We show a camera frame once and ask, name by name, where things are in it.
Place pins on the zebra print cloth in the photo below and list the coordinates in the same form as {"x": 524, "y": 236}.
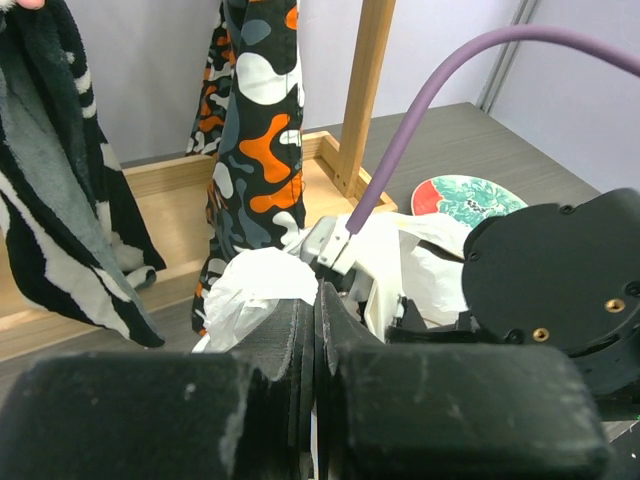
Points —
{"x": 76, "y": 241}

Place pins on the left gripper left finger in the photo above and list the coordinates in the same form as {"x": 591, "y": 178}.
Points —
{"x": 242, "y": 414}

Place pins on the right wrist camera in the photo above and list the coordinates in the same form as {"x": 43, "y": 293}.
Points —
{"x": 371, "y": 257}

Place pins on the red teal plate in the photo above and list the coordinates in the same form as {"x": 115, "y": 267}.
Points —
{"x": 458, "y": 204}

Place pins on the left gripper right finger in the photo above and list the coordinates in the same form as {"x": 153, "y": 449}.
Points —
{"x": 448, "y": 411}

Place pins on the white plastic bag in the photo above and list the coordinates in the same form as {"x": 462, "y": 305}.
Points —
{"x": 256, "y": 281}

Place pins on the pink clothes hanger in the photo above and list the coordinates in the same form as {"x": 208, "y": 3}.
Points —
{"x": 31, "y": 4}

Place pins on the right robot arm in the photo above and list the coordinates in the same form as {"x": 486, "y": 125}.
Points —
{"x": 554, "y": 275}

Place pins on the orange camouflage cloth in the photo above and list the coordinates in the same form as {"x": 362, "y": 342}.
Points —
{"x": 249, "y": 120}

